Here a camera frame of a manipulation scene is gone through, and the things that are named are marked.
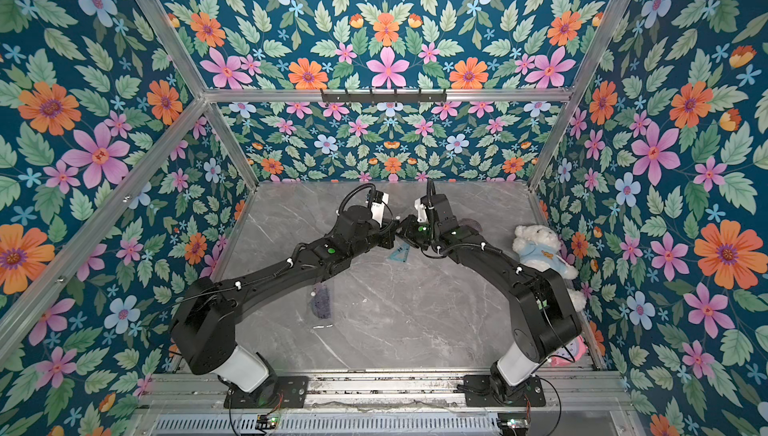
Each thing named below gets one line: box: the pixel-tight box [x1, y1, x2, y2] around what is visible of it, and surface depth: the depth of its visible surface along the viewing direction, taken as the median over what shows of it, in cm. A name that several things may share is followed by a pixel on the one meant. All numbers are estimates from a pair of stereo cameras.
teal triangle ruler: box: [389, 243, 410, 263], surface depth 101 cm
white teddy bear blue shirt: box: [512, 224, 586, 311], surface depth 93 cm
